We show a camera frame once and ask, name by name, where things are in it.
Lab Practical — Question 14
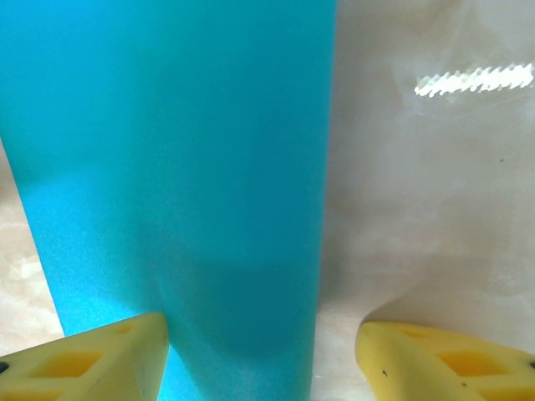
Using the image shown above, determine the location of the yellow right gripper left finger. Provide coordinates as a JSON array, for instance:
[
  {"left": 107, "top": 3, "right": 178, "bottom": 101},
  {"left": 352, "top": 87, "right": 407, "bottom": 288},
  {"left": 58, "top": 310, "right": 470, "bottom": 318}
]
[{"left": 0, "top": 312, "right": 170, "bottom": 401}]

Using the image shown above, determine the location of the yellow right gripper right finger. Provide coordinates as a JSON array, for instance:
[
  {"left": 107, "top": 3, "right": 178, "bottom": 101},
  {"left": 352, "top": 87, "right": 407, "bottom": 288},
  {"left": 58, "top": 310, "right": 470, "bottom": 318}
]
[{"left": 355, "top": 320, "right": 535, "bottom": 401}]

